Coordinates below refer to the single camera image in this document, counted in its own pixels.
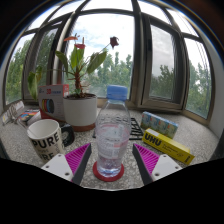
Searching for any clear blue-capped water bottle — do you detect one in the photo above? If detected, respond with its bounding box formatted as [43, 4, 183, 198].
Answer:
[94, 84, 132, 179]

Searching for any long yellow box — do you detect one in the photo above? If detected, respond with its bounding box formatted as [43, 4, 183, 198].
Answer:
[142, 128, 196, 166]

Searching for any light blue patterned box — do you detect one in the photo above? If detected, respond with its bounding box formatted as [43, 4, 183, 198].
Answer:
[139, 111, 179, 140]

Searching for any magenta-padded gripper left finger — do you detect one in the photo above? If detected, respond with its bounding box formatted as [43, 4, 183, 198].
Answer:
[40, 142, 93, 186]

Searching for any white mug with black lettering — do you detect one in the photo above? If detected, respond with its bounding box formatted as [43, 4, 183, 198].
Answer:
[26, 118, 76, 164]

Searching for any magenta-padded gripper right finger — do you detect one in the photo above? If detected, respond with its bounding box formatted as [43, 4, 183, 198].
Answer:
[131, 143, 183, 186]

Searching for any dark colourful book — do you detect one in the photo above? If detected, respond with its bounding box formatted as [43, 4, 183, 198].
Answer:
[18, 109, 42, 129]

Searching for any red and white box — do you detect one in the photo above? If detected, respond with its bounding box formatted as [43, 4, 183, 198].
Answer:
[37, 83, 70, 123]

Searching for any dark-framed bay window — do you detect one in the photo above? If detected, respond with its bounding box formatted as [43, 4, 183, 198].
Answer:
[3, 0, 216, 121]

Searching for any black lettering trivet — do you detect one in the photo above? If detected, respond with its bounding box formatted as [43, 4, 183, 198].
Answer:
[92, 117, 145, 141]

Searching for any white plastic-wrapped package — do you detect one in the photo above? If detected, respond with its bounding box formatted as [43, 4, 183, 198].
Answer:
[0, 99, 26, 126]

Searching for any potted plant in white pot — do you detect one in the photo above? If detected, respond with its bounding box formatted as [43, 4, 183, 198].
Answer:
[54, 33, 120, 133]

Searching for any flat round red coaster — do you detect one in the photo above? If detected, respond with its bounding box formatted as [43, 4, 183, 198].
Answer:
[92, 161, 125, 183]

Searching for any small green leafy plant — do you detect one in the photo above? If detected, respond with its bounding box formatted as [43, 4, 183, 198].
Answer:
[27, 65, 44, 102]

